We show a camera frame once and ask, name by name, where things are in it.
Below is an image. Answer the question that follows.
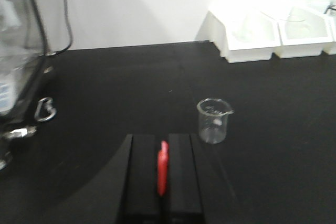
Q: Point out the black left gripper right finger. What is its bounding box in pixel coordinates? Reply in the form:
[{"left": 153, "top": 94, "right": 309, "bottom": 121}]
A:
[{"left": 166, "top": 133, "right": 203, "bottom": 223}]

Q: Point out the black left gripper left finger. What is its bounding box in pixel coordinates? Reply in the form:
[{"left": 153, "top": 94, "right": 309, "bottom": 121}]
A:
[{"left": 118, "top": 134, "right": 161, "bottom": 223}]

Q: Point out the red plastic spoon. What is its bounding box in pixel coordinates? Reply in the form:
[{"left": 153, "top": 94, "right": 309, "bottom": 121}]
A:
[{"left": 157, "top": 141, "right": 169, "bottom": 197}]

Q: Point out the small graduated glass beaker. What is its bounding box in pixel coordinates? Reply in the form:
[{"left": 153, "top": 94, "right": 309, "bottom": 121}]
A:
[{"left": 196, "top": 98, "right": 234, "bottom": 144}]

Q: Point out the silver carabiner clip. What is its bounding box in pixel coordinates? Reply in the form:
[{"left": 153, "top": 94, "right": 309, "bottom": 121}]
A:
[{"left": 34, "top": 97, "right": 57, "bottom": 123}]

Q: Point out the silver metal fitting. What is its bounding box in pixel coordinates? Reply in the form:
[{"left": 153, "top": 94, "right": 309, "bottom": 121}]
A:
[{"left": 3, "top": 126, "right": 37, "bottom": 141}]

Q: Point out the left white storage bin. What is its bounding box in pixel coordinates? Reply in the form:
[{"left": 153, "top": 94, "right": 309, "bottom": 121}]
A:
[{"left": 195, "top": 7, "right": 281, "bottom": 63}]

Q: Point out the white storage bin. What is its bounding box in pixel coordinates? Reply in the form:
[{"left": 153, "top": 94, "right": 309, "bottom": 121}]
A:
[
  {"left": 195, "top": 7, "right": 281, "bottom": 63},
  {"left": 274, "top": 6, "right": 332, "bottom": 59},
  {"left": 323, "top": 13, "right": 335, "bottom": 55}
]

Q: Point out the glass beaker in left bin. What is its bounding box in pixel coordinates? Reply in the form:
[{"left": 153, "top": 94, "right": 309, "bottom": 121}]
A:
[{"left": 232, "top": 12, "right": 275, "bottom": 43}]

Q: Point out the glass beaker in bin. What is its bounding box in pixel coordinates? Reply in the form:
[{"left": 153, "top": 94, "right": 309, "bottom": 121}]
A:
[
  {"left": 232, "top": 12, "right": 275, "bottom": 43},
  {"left": 280, "top": 7, "right": 310, "bottom": 39}
]

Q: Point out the middle white storage bin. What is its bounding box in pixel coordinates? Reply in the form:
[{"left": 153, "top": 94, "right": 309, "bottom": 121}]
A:
[{"left": 274, "top": 6, "right": 332, "bottom": 59}]

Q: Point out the glass beaker in middle bin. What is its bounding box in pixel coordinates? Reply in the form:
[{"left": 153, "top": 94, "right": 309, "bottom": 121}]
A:
[{"left": 280, "top": 7, "right": 310, "bottom": 39}]

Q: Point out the right white storage bin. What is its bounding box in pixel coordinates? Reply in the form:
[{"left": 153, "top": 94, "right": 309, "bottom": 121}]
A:
[{"left": 323, "top": 13, "right": 335, "bottom": 55}]

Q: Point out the black cable at wall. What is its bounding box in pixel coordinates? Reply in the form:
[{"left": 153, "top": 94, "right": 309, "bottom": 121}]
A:
[{"left": 46, "top": 0, "right": 73, "bottom": 56}]

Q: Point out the black wire tripod stand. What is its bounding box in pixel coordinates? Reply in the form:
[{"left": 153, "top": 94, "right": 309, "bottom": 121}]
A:
[{"left": 324, "top": 4, "right": 336, "bottom": 15}]

